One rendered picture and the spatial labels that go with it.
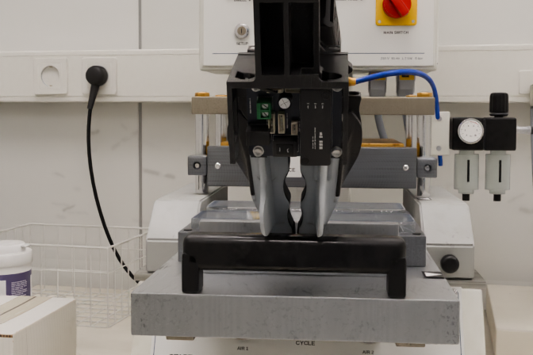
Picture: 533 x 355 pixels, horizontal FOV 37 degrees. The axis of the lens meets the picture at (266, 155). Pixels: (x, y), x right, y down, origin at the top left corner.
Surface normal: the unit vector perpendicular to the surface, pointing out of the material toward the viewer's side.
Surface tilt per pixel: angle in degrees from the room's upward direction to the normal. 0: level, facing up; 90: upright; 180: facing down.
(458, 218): 41
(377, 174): 90
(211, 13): 90
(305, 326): 90
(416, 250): 90
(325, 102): 110
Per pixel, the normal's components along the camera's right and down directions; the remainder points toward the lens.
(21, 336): 0.98, -0.03
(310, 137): -0.08, 0.39
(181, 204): -0.05, -0.73
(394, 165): -0.09, 0.05
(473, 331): -0.07, -0.37
